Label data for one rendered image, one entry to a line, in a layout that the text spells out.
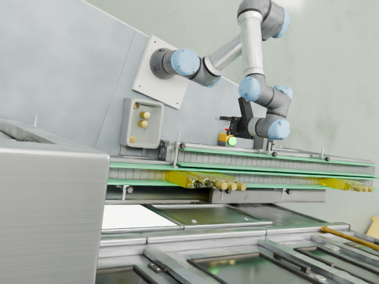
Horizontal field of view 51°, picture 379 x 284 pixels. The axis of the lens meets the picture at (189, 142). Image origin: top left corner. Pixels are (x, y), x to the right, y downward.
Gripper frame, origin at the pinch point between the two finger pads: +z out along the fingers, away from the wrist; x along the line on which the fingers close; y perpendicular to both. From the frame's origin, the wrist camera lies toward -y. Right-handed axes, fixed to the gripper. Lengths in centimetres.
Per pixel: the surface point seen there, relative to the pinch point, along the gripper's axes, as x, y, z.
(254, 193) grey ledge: 55, 39, 30
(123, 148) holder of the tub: -24, 21, 42
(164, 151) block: -7.0, 19.6, 31.6
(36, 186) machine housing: -97, 11, -95
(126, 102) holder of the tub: -26.1, -1.6, 40.0
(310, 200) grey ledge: 105, 43, 30
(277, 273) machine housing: -9, 47, -50
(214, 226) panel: -7.8, 42.6, -13.9
